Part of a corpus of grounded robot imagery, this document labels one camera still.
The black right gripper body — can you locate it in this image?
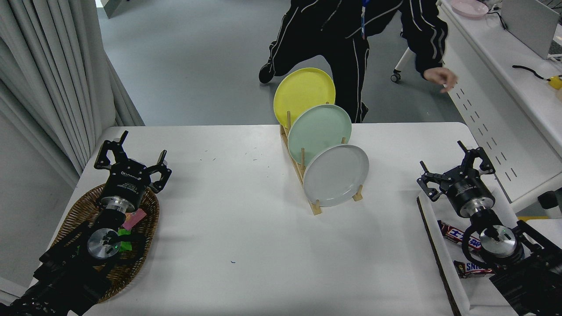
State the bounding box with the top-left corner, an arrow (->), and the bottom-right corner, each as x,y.
443,166 -> 495,215

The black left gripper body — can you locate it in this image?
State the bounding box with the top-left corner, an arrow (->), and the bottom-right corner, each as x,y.
101,161 -> 152,208

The grey plate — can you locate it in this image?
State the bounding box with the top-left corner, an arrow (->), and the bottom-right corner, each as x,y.
303,144 -> 370,207

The wooden plate rack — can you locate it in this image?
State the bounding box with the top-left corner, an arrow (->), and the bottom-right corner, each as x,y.
280,102 -> 364,215

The pale green plate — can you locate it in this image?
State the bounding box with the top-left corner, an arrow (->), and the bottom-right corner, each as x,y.
288,104 -> 352,166

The pink plate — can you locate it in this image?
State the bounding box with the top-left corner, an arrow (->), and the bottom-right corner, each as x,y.
451,0 -> 489,18

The yellow plate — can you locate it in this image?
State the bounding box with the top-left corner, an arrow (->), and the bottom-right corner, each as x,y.
273,67 -> 336,129

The person's hand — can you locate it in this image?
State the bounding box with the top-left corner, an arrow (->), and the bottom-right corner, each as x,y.
424,67 -> 458,93

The snack bar with Chinese print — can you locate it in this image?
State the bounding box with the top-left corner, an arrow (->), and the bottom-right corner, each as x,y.
438,220 -> 483,253

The brown wicker basket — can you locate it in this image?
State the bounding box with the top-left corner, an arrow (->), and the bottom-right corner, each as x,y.
52,182 -> 160,303

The white desk with slotted panel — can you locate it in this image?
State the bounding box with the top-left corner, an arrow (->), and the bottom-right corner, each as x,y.
391,0 -> 562,213

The green paper piece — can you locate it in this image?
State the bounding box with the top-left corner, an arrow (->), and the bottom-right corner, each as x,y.
116,228 -> 133,251

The brown Snickers bar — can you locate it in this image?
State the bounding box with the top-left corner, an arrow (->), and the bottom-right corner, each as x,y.
454,260 -> 494,279

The black cylinder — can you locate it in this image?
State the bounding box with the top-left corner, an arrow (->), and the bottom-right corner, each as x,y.
538,191 -> 562,219

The white tray with dark edge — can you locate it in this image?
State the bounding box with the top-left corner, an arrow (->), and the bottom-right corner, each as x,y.
416,189 -> 527,316

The pale grey curtain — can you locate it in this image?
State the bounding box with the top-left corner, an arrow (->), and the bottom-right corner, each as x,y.
0,0 -> 145,189

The person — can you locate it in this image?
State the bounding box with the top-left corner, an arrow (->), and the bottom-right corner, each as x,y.
258,0 -> 449,123

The thin black cable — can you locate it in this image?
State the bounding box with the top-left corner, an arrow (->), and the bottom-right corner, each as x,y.
485,4 -> 508,31

